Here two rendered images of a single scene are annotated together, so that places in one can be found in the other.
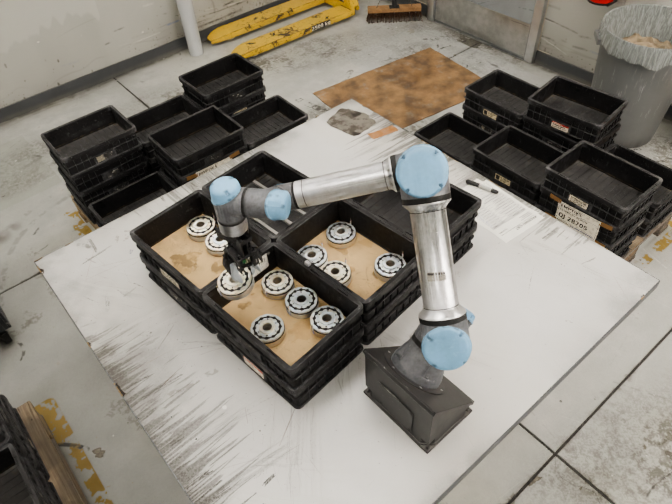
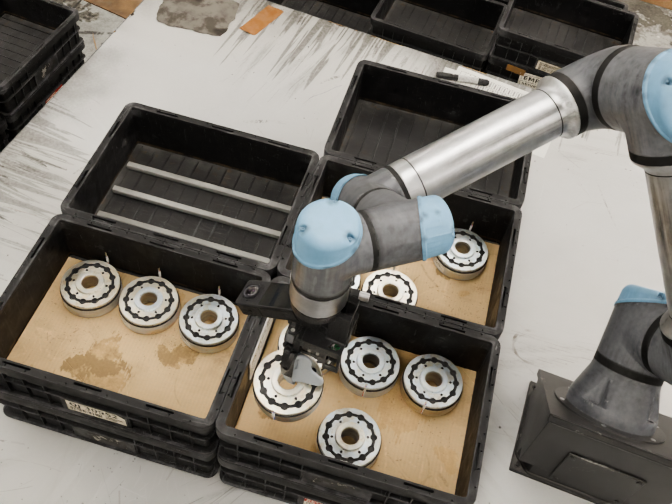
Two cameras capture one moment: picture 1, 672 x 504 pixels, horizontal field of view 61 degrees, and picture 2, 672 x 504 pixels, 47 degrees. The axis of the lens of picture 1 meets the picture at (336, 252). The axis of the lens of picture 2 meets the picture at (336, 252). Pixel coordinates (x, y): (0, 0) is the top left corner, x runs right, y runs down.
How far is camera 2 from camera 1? 0.92 m
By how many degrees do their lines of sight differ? 26
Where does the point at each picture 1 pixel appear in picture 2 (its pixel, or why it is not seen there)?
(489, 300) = (577, 253)
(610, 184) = (569, 34)
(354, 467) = not seen: outside the picture
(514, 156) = (417, 18)
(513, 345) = not seen: hidden behind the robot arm
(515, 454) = not seen: hidden behind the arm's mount
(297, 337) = (398, 431)
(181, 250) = (75, 345)
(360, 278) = (424, 287)
